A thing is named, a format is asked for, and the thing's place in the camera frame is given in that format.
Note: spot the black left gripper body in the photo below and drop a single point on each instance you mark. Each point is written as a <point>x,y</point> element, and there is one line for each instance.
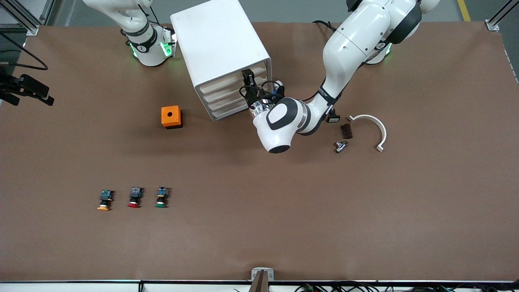
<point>251,96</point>

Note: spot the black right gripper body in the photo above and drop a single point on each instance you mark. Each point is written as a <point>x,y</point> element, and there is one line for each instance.
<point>12,87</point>

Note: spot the yellow push button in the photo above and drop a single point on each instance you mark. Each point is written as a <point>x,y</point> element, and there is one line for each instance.
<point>105,199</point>

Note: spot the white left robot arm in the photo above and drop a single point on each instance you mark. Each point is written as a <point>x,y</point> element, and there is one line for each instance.
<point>352,44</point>

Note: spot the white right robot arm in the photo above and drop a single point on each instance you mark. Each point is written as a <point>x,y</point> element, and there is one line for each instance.
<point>148,48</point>

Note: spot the white plastic drawer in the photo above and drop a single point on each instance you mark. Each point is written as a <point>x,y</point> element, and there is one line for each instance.
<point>221,102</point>
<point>222,112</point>

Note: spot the white drawer cabinet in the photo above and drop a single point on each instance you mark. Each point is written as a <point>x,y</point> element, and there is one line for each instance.
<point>215,36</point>

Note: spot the black white square button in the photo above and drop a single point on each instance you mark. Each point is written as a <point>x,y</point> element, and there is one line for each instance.
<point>334,118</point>

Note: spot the green push button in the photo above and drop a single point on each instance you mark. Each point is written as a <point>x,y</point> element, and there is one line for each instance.
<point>162,196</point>

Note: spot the red push button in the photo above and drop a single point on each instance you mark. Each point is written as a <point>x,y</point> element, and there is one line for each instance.
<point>135,196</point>

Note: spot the brown terminal block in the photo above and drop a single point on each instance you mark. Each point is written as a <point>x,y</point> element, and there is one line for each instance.
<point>347,131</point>

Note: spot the silver metal connector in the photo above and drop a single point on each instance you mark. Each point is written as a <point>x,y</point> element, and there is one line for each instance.
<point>341,146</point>

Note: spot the aluminium frame profile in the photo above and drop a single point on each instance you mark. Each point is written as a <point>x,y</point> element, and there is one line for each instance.
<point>492,25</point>
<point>32,30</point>

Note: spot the orange button enclosure box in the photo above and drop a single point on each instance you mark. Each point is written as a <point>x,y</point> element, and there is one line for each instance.
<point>170,117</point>

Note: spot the white curved plastic bracket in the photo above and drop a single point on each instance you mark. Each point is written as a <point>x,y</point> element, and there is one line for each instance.
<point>383,129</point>

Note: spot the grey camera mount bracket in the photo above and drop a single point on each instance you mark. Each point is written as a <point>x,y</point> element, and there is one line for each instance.
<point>255,271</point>

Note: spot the brown camera pole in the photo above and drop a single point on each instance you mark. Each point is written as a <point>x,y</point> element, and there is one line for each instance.
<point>259,284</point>

